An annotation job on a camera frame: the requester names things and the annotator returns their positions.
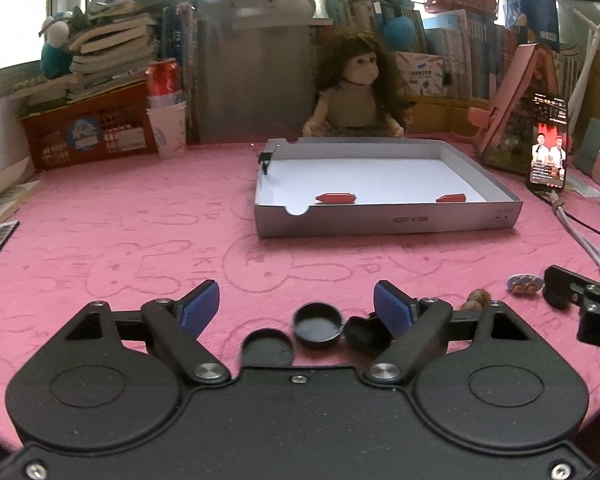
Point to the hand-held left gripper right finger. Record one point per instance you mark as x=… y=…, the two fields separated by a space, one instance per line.
x=391 y=307

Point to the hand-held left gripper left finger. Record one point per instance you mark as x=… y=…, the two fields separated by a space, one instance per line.
x=203 y=305

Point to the brown walnut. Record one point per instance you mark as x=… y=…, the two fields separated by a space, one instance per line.
x=476 y=300

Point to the grey cardboard box tray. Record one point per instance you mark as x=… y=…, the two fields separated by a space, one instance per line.
x=370 y=175

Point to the black binder clip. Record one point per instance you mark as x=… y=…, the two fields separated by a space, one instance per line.
x=267 y=159

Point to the pink embossed table cloth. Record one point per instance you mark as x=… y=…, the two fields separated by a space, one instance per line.
x=130 y=240

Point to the teal card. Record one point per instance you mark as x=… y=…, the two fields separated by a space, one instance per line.
x=587 y=145

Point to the red capsule-shaped piece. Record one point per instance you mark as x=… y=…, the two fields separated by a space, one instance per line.
x=451 y=198
x=336 y=198

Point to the black smartphone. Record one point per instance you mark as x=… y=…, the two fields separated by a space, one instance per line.
x=548 y=145

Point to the pink wooden toy house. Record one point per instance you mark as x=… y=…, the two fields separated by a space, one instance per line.
x=510 y=110

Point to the white paper cup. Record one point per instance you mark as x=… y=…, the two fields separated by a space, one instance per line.
x=167 y=130

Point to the wooden drawer organizer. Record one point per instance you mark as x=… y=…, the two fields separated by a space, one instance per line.
x=445 y=115

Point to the orange printed crate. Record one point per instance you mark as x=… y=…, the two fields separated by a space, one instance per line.
x=90 y=135

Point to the long-haired baby doll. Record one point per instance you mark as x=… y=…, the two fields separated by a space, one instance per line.
x=352 y=100

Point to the red drink can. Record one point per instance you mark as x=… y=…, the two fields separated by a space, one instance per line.
x=162 y=80

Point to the pile of papers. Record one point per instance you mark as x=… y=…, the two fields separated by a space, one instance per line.
x=0 y=195

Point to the white pencil-print box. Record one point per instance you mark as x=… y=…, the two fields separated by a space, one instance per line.
x=422 y=75

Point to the row of upright books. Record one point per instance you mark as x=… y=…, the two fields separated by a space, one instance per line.
x=470 y=45

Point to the dark blue carton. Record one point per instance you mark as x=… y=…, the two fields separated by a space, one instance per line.
x=537 y=5

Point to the stack of lying books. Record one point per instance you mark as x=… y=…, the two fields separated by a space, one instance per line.
x=115 y=45

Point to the blue and white plush toy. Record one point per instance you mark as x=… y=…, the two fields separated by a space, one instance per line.
x=55 y=45

